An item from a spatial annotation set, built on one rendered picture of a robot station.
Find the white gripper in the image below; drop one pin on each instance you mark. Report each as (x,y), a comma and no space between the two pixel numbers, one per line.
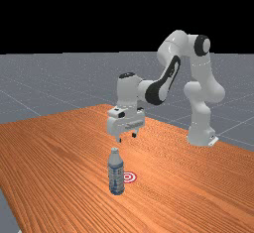
(127,122)

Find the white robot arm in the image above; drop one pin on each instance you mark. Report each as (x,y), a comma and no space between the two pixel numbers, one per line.
(200,88)

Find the clear plastic bottle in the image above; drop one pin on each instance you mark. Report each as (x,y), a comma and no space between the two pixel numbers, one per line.
(115,172)

